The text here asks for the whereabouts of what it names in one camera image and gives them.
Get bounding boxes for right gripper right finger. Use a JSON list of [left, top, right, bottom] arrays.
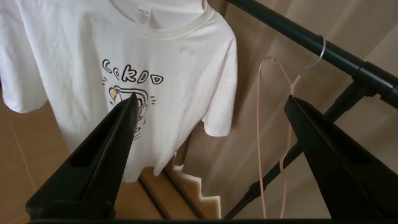
[[284, 95, 398, 219]]

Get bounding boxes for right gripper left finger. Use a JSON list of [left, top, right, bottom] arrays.
[[25, 92, 141, 220]]

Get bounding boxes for white garment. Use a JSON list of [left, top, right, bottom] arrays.
[[0, 0, 239, 183]]

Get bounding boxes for black clothes rack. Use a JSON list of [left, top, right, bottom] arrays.
[[138, 0, 398, 219]]

